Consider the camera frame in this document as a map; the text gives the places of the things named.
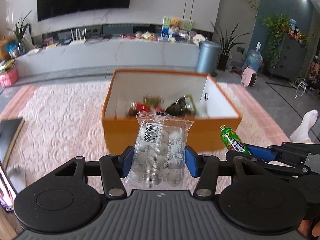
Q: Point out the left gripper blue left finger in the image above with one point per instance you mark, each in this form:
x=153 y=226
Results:
x=113 y=168

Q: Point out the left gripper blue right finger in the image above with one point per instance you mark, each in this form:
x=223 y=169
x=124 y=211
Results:
x=205 y=168

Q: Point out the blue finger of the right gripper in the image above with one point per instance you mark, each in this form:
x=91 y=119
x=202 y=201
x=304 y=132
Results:
x=258 y=162
x=259 y=152

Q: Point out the green sausage stick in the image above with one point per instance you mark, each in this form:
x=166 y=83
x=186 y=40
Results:
x=232 y=142

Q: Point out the clear quail egg packet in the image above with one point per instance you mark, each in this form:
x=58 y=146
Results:
x=159 y=157

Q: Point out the red spicy strip snack bag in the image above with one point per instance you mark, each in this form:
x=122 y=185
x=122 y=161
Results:
x=146 y=106

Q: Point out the dark green snack packet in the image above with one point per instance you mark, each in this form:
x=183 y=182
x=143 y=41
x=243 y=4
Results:
x=183 y=106

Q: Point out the person right hand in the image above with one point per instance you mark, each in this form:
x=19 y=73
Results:
x=305 y=226

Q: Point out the white socked foot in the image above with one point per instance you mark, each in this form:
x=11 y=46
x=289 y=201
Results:
x=301 y=134

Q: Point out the orange cardboard box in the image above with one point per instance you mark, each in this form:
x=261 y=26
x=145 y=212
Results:
x=193 y=96

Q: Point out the pink small heater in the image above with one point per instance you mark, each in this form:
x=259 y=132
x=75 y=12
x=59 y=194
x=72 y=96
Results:
x=249 y=77

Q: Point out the dark grey drawer cabinet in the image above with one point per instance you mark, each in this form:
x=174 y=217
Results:
x=292 y=56

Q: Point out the grey metal trash bin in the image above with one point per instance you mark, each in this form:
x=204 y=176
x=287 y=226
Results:
x=208 y=57

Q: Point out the blue water jug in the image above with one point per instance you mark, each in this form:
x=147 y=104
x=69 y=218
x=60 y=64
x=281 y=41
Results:
x=254 y=58

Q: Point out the potted green plant right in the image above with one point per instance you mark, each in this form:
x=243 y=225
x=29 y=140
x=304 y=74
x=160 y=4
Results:
x=227 y=41

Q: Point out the potted green plant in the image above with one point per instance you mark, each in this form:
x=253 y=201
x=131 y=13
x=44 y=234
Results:
x=20 y=27
x=227 y=41

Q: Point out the white tv cabinet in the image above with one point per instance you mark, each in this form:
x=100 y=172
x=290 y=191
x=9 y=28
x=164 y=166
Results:
x=98 y=53

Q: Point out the hanging ivy plant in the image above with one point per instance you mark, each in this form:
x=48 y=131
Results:
x=279 y=27

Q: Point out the white wifi router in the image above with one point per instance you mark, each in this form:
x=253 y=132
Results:
x=78 y=37

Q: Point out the pink storage box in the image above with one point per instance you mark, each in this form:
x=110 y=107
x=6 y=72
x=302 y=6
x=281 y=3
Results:
x=9 y=79

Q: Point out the teddy bear toy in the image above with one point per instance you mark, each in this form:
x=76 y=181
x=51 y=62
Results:
x=174 y=26

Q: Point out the brown round vase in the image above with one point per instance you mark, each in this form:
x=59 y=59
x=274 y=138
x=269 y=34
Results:
x=4 y=55

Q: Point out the potted green plant left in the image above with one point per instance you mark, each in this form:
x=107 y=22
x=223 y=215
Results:
x=20 y=27

